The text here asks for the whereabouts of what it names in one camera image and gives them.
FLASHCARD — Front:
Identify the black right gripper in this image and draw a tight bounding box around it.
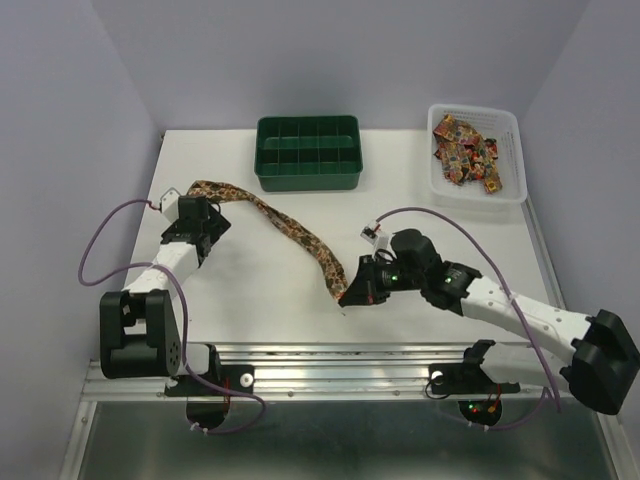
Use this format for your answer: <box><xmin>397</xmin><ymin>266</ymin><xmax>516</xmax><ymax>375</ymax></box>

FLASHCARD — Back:
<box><xmin>338</xmin><ymin>254</ymin><xmax>424</xmax><ymax>306</ymax></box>

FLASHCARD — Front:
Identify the paisley flamingo patterned tie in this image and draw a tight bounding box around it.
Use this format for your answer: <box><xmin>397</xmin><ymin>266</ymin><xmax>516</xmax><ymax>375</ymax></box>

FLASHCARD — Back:
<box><xmin>187</xmin><ymin>180</ymin><xmax>348</xmax><ymax>302</ymax></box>

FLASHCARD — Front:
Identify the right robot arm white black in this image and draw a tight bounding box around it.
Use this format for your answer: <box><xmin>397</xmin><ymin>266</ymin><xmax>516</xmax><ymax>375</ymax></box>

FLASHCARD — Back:
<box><xmin>339</xmin><ymin>229</ymin><xmax>639</xmax><ymax>415</ymax></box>

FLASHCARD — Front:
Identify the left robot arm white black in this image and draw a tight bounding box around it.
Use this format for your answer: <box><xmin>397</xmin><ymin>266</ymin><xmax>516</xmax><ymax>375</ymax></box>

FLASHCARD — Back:
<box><xmin>99</xmin><ymin>196</ymin><xmax>231</xmax><ymax>379</ymax></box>

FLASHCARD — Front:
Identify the colourful patterned tie in basket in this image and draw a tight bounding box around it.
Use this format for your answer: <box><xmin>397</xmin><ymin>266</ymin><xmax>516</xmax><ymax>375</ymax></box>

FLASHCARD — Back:
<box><xmin>433</xmin><ymin>114</ymin><xmax>503</xmax><ymax>194</ymax></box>

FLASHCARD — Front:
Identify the green divided plastic tray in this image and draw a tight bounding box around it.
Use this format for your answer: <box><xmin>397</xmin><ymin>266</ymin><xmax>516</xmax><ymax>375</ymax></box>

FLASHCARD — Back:
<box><xmin>254</xmin><ymin>115</ymin><xmax>363</xmax><ymax>193</ymax></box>

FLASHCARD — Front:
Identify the white perforated plastic basket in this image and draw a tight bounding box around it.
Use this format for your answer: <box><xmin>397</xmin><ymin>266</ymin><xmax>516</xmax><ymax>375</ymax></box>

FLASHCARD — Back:
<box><xmin>427</xmin><ymin>104</ymin><xmax>527</xmax><ymax>208</ymax></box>

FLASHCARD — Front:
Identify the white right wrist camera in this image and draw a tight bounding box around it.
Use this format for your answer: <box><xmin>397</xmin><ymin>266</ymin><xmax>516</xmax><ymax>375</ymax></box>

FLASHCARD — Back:
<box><xmin>361</xmin><ymin>220</ymin><xmax>391</xmax><ymax>253</ymax></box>

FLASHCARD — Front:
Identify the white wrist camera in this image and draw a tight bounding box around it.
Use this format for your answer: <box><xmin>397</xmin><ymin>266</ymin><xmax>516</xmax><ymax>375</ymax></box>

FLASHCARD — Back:
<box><xmin>361</xmin><ymin>220</ymin><xmax>391</xmax><ymax>253</ymax></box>
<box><xmin>158</xmin><ymin>187</ymin><xmax>181</xmax><ymax>223</ymax></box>

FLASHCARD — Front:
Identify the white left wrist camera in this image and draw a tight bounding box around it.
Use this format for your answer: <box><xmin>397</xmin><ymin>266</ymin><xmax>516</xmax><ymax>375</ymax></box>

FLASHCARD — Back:
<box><xmin>158</xmin><ymin>187</ymin><xmax>181</xmax><ymax>223</ymax></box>

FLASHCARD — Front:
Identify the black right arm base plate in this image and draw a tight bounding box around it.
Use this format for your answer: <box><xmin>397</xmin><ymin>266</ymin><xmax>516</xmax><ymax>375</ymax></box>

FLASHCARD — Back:
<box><xmin>429</xmin><ymin>363</ymin><xmax>521</xmax><ymax>396</ymax></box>

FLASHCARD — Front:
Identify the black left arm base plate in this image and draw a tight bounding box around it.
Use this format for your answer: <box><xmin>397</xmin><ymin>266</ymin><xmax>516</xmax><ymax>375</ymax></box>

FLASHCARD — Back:
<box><xmin>164</xmin><ymin>364</ymin><xmax>255</xmax><ymax>398</ymax></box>

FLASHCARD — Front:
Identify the aluminium mounting rail frame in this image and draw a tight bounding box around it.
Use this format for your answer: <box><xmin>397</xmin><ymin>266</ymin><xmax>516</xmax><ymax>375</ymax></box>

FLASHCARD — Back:
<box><xmin>59</xmin><ymin>199</ymin><xmax>631</xmax><ymax>480</ymax></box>

